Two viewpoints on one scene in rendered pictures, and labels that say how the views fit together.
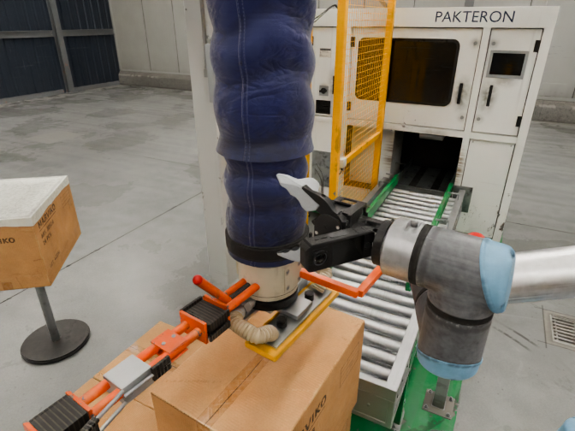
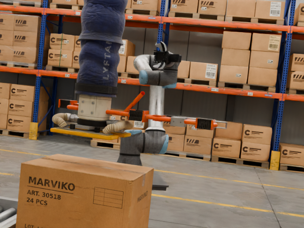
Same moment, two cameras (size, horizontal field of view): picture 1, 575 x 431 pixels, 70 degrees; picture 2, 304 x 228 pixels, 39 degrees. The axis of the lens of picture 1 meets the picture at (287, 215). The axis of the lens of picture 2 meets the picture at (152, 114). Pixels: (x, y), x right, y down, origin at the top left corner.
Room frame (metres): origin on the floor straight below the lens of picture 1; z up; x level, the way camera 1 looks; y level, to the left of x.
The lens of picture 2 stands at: (1.36, 2.32, 1.37)
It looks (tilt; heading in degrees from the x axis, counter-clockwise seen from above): 3 degrees down; 253
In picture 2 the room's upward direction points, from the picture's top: 6 degrees clockwise
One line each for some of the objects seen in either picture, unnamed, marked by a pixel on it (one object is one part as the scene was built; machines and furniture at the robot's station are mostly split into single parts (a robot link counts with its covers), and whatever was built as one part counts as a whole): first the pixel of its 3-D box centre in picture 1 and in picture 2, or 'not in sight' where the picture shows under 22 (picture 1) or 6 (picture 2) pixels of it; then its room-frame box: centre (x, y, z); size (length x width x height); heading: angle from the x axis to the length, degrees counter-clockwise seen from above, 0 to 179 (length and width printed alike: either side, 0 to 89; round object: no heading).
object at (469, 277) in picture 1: (463, 268); (171, 61); (0.48, -0.24, 1.57); 0.12 x 0.09 x 0.10; 56
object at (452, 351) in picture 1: (451, 328); (168, 78); (0.49, -0.25, 1.46); 0.12 x 0.09 x 0.12; 171
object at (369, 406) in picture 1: (312, 381); not in sight; (1.29, -0.11, 0.48); 0.70 x 0.03 x 0.15; 63
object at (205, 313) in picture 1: (205, 318); (138, 115); (0.78, 0.20, 1.24); 0.10 x 0.08 x 0.06; 56
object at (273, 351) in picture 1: (296, 311); (99, 128); (0.93, -0.02, 1.14); 0.34 x 0.10 x 0.05; 146
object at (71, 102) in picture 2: not in sight; (68, 104); (1.08, -0.33, 1.24); 0.09 x 0.08 x 0.05; 56
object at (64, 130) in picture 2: not in sight; (84, 130); (1.04, 0.13, 1.14); 0.34 x 0.10 x 0.05; 146
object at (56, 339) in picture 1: (44, 303); not in sight; (2.04, 1.49, 0.31); 0.40 x 0.40 x 0.62
